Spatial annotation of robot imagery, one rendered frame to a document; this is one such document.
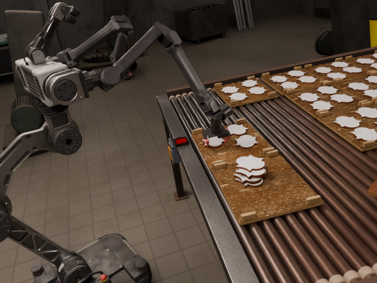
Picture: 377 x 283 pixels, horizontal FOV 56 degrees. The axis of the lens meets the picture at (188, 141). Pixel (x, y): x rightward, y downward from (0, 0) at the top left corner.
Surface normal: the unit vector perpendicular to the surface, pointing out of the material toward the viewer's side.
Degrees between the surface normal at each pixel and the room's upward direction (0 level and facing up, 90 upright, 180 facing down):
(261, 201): 0
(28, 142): 90
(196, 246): 0
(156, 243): 0
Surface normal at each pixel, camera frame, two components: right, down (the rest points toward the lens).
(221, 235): -0.14, -0.87
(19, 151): 0.60, 0.30
